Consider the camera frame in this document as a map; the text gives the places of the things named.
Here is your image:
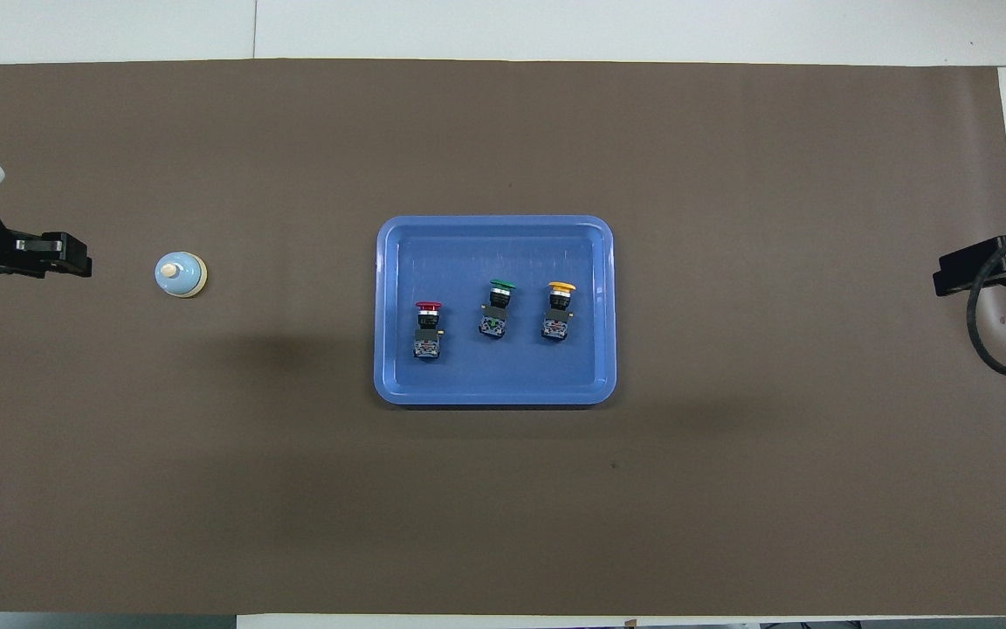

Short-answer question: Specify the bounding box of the red push button switch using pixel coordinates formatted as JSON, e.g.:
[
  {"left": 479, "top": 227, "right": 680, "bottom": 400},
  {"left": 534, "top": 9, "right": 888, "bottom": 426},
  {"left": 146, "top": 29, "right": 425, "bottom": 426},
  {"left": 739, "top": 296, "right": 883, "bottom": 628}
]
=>
[{"left": 412, "top": 301, "right": 444, "bottom": 361}]

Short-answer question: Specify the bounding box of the light blue call bell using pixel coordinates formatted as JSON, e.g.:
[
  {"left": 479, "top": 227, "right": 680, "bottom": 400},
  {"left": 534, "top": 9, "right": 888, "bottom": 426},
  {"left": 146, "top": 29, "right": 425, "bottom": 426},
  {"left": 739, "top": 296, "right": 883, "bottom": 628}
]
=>
[{"left": 154, "top": 251, "right": 209, "bottom": 299}]

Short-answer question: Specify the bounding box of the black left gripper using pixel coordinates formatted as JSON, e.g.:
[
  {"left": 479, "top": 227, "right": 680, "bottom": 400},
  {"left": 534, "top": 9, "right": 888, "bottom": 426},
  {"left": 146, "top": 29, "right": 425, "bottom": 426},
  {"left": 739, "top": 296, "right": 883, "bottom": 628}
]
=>
[{"left": 0, "top": 205, "right": 93, "bottom": 286}]

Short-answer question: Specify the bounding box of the blue plastic tray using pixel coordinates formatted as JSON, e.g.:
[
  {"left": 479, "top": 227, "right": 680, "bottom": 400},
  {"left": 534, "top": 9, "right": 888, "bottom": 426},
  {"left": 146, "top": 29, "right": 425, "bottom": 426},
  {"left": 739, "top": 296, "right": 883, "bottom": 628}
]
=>
[{"left": 373, "top": 215, "right": 618, "bottom": 407}]

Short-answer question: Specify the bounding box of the brown table mat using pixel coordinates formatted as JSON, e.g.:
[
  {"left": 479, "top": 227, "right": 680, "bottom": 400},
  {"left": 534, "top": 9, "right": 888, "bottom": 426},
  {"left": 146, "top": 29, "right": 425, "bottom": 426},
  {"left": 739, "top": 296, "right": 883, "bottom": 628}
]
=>
[{"left": 0, "top": 59, "right": 1006, "bottom": 617}]

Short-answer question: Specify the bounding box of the yellow push button switch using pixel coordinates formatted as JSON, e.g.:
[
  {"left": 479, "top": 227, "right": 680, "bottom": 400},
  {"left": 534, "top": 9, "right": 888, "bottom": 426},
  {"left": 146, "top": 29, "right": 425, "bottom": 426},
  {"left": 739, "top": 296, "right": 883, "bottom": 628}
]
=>
[{"left": 541, "top": 280, "right": 578, "bottom": 342}]

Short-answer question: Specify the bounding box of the green push button switch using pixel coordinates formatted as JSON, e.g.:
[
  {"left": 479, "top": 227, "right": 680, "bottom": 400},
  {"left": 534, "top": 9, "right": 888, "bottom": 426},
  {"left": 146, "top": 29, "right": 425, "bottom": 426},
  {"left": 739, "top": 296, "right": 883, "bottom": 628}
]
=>
[{"left": 478, "top": 279, "right": 517, "bottom": 340}]

